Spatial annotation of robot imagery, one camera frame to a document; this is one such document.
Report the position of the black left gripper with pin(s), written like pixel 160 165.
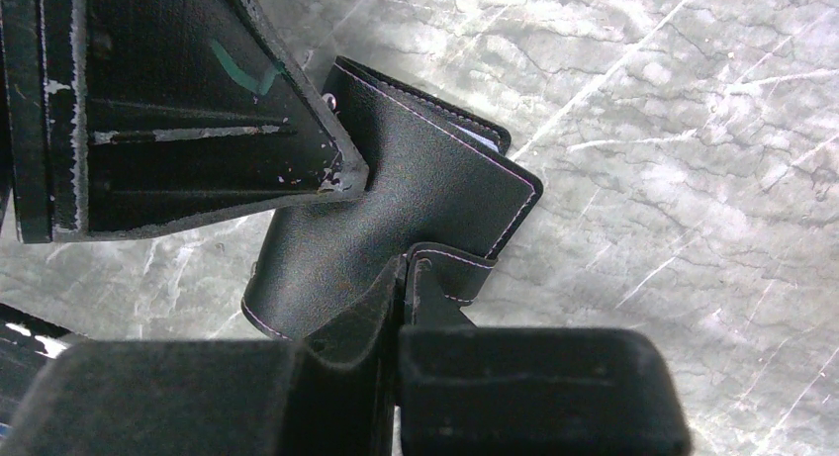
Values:
pixel 130 119

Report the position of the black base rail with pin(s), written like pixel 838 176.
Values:
pixel 28 345

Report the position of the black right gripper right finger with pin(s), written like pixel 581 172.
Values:
pixel 477 390

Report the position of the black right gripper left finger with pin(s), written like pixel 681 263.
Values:
pixel 331 394

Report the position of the black card holder wallet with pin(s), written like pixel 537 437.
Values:
pixel 441 190

